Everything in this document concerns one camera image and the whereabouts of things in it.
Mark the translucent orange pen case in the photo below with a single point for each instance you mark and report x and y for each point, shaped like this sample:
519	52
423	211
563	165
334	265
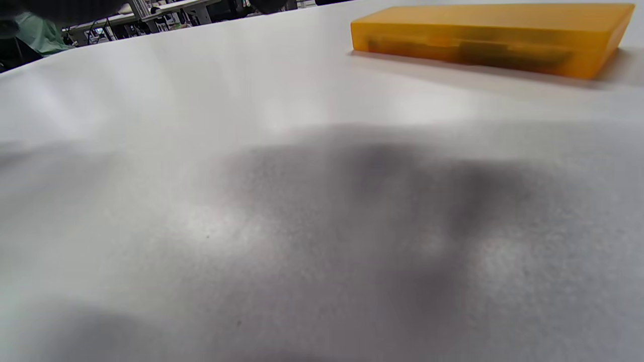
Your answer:
493	25

